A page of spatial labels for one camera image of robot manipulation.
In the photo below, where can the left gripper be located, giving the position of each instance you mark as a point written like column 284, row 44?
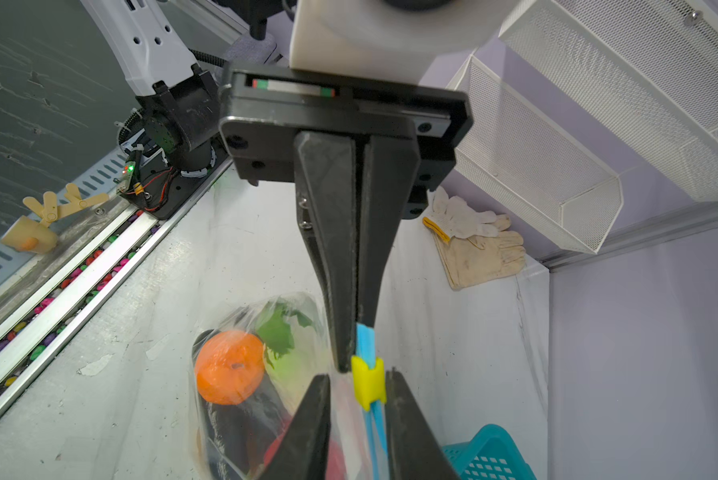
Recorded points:
column 263, row 108

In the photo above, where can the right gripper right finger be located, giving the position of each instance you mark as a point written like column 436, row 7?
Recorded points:
column 413, row 452

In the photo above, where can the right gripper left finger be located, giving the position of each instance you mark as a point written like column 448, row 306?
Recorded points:
column 316, row 404

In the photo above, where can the clear zip top bag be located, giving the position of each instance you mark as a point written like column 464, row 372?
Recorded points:
column 362, row 457

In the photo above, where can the orange toy fruit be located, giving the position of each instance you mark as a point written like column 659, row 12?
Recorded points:
column 229, row 367

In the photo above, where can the white toy radish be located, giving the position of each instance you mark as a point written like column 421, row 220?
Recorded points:
column 294, row 348

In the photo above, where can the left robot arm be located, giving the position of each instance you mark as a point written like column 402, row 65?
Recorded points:
column 180, row 99

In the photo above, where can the teal plastic basket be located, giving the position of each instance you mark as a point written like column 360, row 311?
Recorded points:
column 490, row 454

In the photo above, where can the beige work glove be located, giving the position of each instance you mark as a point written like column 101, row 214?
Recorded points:
column 474, row 247

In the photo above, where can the white mesh lower shelf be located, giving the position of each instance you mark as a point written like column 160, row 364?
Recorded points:
column 529, row 164

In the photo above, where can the white mesh shelf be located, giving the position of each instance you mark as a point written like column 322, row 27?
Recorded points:
column 529, row 164
column 646, row 70

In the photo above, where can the white mesh upper shelf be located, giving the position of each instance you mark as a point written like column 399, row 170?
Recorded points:
column 646, row 70

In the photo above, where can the wooden toy figure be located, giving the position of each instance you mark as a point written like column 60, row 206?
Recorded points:
column 35, row 235

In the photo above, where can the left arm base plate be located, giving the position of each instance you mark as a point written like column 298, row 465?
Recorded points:
column 154, row 187

